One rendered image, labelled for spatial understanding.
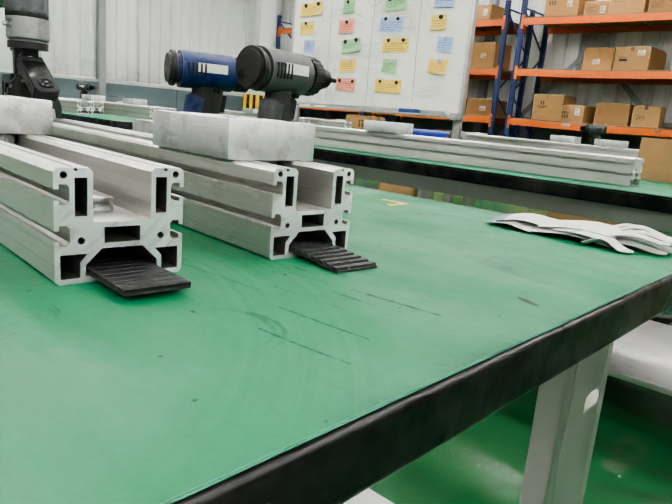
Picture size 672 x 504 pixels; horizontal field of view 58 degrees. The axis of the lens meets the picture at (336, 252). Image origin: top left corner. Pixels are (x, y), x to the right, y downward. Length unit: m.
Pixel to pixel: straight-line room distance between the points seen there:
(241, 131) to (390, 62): 3.46
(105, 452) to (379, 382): 0.14
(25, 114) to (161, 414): 0.55
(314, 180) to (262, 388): 0.34
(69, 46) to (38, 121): 12.63
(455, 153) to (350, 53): 2.15
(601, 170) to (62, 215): 1.77
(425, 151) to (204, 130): 1.72
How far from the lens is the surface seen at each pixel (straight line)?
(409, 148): 2.36
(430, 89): 3.85
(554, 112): 10.87
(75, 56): 13.46
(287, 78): 0.87
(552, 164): 2.10
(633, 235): 0.85
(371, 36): 4.19
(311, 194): 0.63
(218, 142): 0.62
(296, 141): 0.66
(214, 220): 0.64
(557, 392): 0.83
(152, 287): 0.44
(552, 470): 0.88
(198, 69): 1.06
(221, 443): 0.27
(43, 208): 0.49
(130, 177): 0.53
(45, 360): 0.36
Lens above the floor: 0.92
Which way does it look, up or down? 13 degrees down
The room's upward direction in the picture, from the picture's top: 5 degrees clockwise
